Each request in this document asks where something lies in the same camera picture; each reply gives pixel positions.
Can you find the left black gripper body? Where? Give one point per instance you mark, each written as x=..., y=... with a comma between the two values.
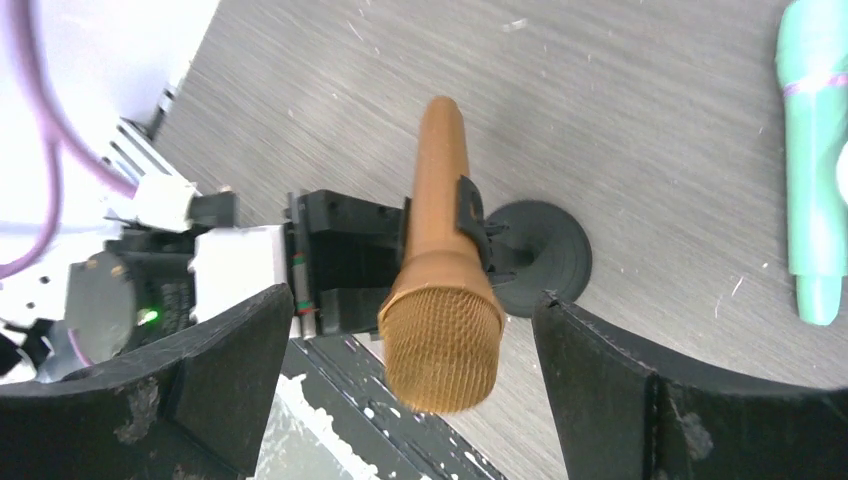
x=342, y=256

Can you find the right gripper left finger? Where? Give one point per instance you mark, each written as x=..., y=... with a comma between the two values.
x=193, y=405

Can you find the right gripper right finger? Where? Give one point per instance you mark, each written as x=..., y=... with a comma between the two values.
x=626, y=407

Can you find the gold microphone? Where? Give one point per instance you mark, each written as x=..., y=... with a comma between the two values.
x=441, y=324

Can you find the black mic stand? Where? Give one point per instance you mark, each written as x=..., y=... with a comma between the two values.
x=526, y=248

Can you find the mint green microphone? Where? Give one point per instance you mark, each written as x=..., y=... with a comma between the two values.
x=811, y=68

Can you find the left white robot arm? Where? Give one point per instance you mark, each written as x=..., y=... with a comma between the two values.
x=75, y=340

